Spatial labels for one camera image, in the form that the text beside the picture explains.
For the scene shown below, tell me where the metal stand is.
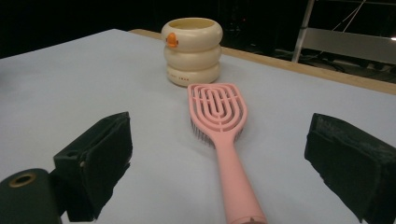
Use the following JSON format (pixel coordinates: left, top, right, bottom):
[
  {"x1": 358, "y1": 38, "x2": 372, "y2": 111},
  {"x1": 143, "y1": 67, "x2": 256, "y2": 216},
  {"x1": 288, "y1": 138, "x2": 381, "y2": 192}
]
[{"x1": 290, "y1": 0, "x2": 396, "y2": 65}]

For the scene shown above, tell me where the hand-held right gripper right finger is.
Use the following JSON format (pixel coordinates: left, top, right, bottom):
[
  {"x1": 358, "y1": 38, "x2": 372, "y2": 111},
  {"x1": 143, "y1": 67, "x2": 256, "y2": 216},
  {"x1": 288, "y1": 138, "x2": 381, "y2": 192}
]
[{"x1": 304, "y1": 112, "x2": 396, "y2": 224}]

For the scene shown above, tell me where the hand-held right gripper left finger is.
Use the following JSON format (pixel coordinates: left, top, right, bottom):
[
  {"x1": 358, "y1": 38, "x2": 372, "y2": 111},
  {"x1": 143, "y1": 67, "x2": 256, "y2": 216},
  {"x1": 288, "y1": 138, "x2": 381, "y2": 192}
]
[{"x1": 52, "y1": 111, "x2": 134, "y2": 223}]

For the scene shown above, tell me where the cream ringed duck cup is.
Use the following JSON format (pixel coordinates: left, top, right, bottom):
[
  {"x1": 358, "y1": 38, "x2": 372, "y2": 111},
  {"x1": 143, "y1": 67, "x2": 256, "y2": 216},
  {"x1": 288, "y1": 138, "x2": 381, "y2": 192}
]
[{"x1": 161, "y1": 17, "x2": 224, "y2": 88}]

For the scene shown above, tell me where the pink hairbrush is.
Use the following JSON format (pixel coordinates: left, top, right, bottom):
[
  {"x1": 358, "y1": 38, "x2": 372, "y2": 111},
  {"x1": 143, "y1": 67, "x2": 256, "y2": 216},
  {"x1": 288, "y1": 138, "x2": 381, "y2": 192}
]
[{"x1": 187, "y1": 82, "x2": 269, "y2": 224}]

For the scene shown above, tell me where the white cable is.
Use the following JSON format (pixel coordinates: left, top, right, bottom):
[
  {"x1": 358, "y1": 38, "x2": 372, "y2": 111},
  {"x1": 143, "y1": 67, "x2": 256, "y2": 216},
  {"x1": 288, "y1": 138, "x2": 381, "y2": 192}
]
[{"x1": 330, "y1": 0, "x2": 368, "y2": 33}]

